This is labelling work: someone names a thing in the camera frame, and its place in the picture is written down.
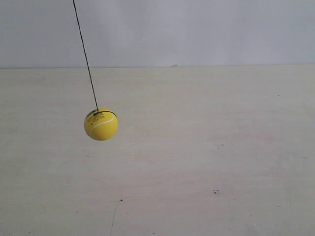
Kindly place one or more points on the yellow tennis ball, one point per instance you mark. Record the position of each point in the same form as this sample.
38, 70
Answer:
101, 124

